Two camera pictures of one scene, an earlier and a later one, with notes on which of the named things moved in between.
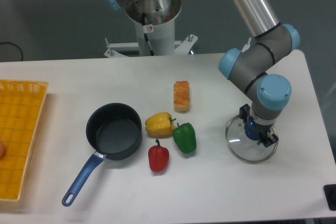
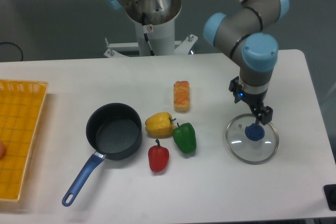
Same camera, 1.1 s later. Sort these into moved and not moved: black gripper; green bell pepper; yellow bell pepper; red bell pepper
Moved: black gripper
Not moved: yellow bell pepper; red bell pepper; green bell pepper
